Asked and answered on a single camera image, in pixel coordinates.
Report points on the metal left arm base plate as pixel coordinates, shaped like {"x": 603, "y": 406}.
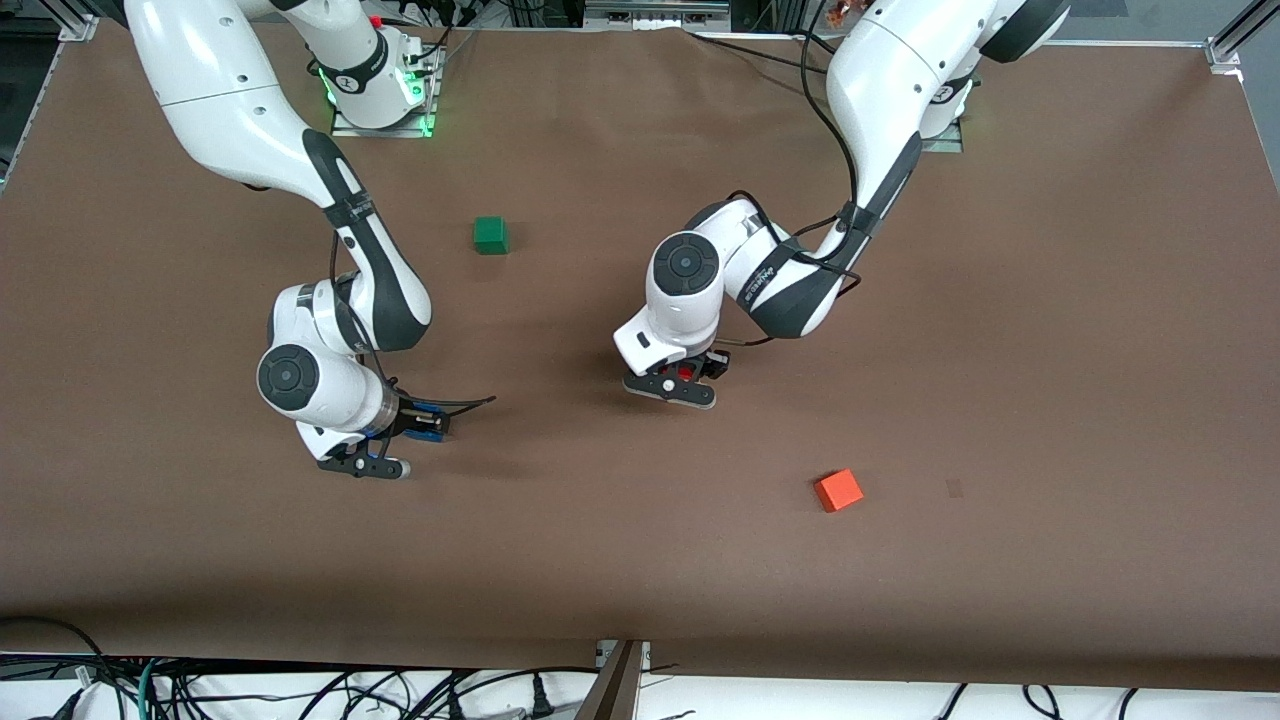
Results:
{"x": 945, "y": 145}

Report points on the brown paper table cover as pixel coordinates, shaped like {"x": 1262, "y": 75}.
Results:
{"x": 640, "y": 560}

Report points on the orange wooden block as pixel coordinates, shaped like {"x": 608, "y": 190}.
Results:
{"x": 838, "y": 490}

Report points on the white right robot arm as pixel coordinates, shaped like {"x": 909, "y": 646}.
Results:
{"x": 250, "y": 110}

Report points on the blue wooden block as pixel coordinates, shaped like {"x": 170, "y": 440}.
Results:
{"x": 425, "y": 421}

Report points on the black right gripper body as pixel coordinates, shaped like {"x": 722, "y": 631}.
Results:
{"x": 411, "y": 419}

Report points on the green wooden block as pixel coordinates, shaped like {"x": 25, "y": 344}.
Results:
{"x": 490, "y": 235}

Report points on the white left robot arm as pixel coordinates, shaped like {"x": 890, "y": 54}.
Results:
{"x": 880, "y": 110}

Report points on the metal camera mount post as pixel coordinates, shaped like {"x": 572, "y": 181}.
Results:
{"x": 615, "y": 690}

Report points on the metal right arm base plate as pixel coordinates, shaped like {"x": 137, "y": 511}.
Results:
{"x": 432, "y": 110}

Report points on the aluminium frame profile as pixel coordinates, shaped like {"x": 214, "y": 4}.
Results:
{"x": 1240, "y": 35}

